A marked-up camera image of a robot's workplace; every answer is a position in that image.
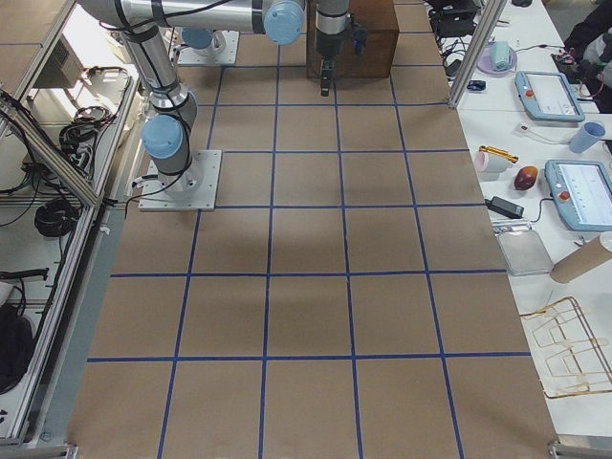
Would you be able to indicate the black electronics box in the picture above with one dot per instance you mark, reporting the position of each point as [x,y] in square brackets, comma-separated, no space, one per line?
[452,23]

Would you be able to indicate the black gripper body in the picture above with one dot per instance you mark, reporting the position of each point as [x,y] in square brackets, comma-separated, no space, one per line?
[328,44]

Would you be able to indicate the pink white cup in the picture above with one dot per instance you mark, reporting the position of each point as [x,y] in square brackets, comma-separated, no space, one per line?
[487,162]

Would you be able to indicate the cardboard tube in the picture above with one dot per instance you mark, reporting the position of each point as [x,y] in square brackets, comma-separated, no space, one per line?
[584,259]

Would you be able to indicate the upper blue teach pendant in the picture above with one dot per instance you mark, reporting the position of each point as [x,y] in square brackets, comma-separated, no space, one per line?
[548,96]

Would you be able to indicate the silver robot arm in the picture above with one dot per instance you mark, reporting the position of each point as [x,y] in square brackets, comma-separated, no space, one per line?
[204,42]
[167,136]

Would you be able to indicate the aluminium frame post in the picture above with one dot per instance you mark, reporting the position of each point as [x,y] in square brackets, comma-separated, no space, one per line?
[480,38]

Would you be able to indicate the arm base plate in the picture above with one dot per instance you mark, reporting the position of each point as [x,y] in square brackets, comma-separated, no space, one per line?
[184,56]
[196,189]

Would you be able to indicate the white small sensor box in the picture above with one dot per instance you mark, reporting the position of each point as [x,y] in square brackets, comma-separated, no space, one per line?
[522,129]

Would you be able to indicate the black power adapter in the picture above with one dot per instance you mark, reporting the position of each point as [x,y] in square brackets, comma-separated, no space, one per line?
[504,207]

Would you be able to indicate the gold metal tool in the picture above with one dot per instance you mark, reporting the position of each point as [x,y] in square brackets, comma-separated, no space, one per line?
[500,153]

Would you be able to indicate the small black blue device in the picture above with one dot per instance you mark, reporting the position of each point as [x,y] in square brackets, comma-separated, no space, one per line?
[477,85]

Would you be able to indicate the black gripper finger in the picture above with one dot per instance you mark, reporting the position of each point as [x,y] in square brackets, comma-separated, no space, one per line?
[326,76]

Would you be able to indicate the teal cloth bundle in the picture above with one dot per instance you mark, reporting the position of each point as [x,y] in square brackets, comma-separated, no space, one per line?
[500,56]

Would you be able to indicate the red brown fruit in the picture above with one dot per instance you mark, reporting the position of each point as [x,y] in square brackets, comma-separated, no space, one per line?
[526,177]

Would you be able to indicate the purple plate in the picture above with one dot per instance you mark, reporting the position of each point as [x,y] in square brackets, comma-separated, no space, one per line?
[484,64]

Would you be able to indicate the dark wooden drawer cabinet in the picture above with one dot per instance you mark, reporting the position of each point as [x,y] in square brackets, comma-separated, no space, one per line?
[379,18]

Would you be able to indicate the lower blue teach pendant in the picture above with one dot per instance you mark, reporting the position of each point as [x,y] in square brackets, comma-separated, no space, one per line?
[582,193]

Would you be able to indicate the light blue plastic cup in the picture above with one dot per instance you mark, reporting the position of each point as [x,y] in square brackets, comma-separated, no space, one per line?
[588,134]

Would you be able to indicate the blue teach pendant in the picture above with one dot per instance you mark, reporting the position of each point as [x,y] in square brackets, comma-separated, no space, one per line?
[582,193]
[548,96]

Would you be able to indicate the gold wire rack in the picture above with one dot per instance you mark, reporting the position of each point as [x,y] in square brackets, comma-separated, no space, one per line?
[569,356]

